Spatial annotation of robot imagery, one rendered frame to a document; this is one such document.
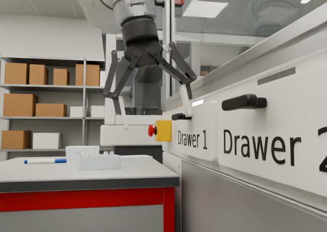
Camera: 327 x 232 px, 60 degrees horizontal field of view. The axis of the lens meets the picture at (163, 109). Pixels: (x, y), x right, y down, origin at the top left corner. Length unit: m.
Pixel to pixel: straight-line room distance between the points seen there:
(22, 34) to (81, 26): 0.97
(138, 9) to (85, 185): 0.43
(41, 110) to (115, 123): 3.26
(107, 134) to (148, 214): 0.72
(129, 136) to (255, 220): 1.07
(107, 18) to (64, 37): 4.46
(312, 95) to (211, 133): 0.26
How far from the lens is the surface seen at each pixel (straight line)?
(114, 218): 0.77
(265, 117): 0.35
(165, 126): 0.93
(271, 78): 0.37
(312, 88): 0.28
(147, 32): 0.59
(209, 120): 0.52
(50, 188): 0.75
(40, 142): 4.55
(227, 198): 0.51
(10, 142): 4.69
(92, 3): 0.75
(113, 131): 1.42
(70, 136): 4.94
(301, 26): 0.33
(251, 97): 0.31
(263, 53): 0.39
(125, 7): 0.61
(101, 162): 0.88
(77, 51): 5.11
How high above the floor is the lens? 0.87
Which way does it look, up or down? 4 degrees up
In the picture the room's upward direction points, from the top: straight up
